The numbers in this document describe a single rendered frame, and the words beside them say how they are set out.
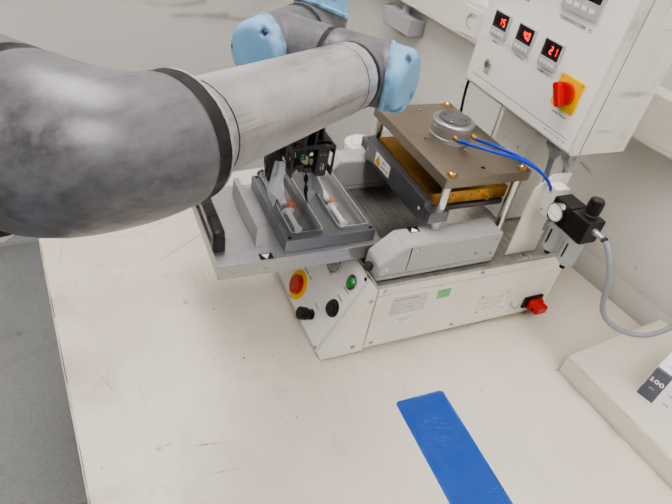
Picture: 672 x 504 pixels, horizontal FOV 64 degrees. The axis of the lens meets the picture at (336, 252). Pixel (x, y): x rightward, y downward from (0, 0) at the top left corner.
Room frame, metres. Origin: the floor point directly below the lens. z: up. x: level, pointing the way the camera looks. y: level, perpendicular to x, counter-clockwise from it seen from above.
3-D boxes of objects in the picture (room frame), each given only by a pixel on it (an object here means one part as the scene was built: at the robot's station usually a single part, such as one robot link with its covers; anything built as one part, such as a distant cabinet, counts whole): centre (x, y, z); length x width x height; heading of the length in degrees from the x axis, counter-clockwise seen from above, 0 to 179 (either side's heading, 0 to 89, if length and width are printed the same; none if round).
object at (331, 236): (0.81, 0.06, 0.98); 0.20 x 0.17 x 0.03; 30
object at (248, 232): (0.79, 0.10, 0.97); 0.30 x 0.22 x 0.08; 120
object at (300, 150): (0.77, 0.08, 1.15); 0.09 x 0.08 x 0.12; 30
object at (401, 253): (0.79, -0.17, 0.97); 0.26 x 0.05 x 0.07; 120
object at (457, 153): (0.94, -0.20, 1.08); 0.31 x 0.24 x 0.13; 30
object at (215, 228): (0.72, 0.22, 0.99); 0.15 x 0.02 x 0.04; 30
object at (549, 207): (0.82, -0.39, 1.05); 0.15 x 0.05 x 0.15; 30
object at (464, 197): (0.94, -0.17, 1.07); 0.22 x 0.17 x 0.10; 30
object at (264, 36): (0.67, 0.11, 1.31); 0.11 x 0.11 x 0.08; 68
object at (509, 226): (0.96, -0.19, 0.93); 0.46 x 0.35 x 0.01; 120
